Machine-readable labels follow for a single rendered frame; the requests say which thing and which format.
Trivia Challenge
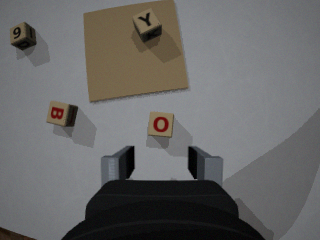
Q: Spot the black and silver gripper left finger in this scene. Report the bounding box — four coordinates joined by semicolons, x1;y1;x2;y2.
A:
101;146;135;186

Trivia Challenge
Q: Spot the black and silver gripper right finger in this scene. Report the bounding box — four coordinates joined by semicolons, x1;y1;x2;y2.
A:
188;146;223;187

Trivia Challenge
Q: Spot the tan flat mat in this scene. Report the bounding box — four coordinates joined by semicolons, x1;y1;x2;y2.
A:
83;0;189;102

